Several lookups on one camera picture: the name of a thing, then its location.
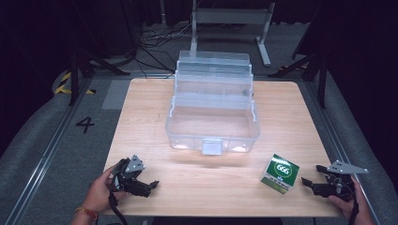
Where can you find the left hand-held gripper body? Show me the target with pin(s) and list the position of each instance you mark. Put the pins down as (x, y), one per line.
(128, 175)

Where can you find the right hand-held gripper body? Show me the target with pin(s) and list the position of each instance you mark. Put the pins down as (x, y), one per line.
(341, 184)

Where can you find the green paper box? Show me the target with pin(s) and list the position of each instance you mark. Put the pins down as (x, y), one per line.
(281, 172)

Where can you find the clear plastic storage box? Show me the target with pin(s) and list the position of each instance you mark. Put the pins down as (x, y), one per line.
(212, 125)

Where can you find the person's right hand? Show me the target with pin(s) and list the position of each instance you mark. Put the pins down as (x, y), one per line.
(361, 209)

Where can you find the person's left hand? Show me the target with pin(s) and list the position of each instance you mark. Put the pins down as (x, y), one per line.
(98, 193)

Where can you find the black metal stand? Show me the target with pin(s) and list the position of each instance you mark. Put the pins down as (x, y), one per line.
(74, 78)
(322, 84)

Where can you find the yellow black hazard tape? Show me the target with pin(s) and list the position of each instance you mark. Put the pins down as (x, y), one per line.
(64, 89)

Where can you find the grey metal stand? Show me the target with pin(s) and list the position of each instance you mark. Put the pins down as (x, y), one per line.
(231, 15)

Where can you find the grey floor rail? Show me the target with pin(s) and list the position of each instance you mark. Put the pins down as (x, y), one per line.
(47, 156)
(331, 125)

